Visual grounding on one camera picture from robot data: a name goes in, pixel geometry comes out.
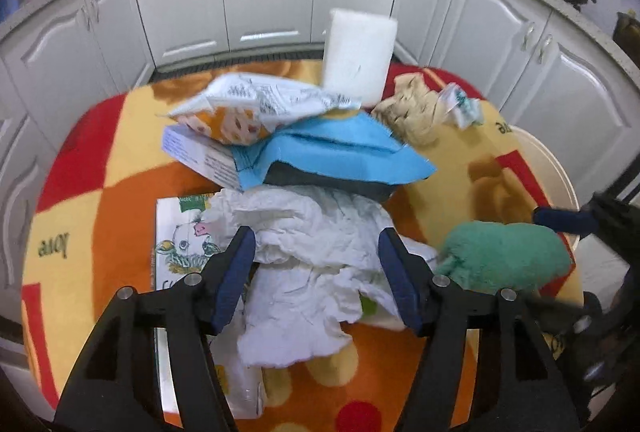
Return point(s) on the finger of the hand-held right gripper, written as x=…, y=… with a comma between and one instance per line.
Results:
x=565, y=219
x=555, y=304

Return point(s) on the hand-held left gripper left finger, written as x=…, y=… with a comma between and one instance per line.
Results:
x=235, y=272

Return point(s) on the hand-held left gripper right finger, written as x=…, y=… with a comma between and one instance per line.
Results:
x=397, y=277

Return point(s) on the white tissue paper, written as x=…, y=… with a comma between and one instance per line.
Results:
x=305, y=262

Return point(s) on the green plush cloth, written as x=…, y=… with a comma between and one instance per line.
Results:
x=500, y=257

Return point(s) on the white and purple carton box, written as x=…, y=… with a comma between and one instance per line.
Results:
x=200, y=156

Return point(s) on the white foam block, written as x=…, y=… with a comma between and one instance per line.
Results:
x=356, y=54

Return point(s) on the cream round table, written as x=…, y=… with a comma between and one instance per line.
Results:
x=547, y=166

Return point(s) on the illustrated tissue pack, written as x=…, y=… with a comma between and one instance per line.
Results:
x=180, y=242

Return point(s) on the small white and green wrapper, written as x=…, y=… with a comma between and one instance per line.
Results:
x=462, y=106

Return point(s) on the orange red yellow printed blanket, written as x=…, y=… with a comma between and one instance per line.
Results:
x=120, y=171

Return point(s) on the crumpled beige paper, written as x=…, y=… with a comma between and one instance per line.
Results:
x=412, y=111

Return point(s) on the white and orange snack packet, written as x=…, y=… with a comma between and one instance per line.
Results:
x=240, y=104

